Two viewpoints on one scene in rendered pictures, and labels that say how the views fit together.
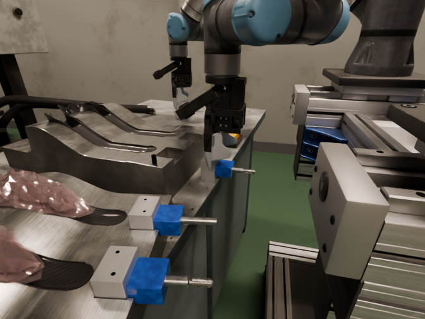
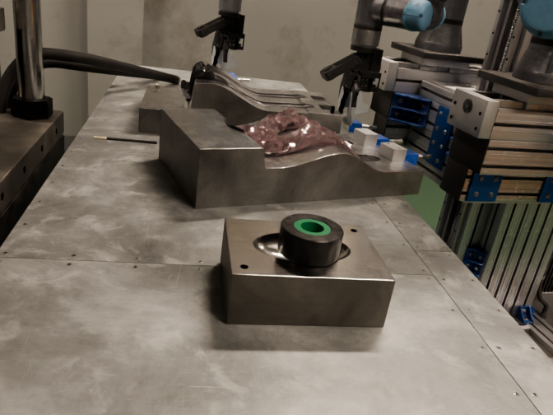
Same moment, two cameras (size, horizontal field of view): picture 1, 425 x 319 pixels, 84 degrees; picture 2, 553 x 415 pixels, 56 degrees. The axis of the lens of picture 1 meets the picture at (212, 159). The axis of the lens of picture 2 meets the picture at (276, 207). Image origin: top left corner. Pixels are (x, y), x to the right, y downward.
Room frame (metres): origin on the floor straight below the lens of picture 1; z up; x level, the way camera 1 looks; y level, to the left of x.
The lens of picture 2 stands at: (-0.64, 0.91, 1.18)
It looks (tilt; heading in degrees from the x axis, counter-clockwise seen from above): 23 degrees down; 328
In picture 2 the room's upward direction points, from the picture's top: 8 degrees clockwise
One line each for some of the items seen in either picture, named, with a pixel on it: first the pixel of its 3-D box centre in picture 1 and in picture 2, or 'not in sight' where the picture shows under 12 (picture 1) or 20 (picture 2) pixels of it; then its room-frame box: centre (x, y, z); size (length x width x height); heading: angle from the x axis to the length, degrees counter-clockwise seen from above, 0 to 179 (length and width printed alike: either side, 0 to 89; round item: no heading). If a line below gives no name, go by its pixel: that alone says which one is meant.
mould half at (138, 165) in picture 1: (109, 139); (239, 102); (0.62, 0.29, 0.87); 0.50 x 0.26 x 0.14; 69
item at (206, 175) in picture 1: (228, 169); (355, 126); (0.52, -0.04, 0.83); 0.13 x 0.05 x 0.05; 75
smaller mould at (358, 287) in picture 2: not in sight; (299, 269); (-0.14, 0.55, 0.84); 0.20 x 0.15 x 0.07; 69
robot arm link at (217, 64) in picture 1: (222, 65); (364, 38); (0.53, -0.02, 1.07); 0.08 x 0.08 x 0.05
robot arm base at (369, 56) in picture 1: (381, 52); (440, 34); (0.66, -0.43, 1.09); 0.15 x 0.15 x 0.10
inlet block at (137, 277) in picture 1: (158, 280); (407, 156); (0.19, 0.06, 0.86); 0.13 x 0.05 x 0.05; 87
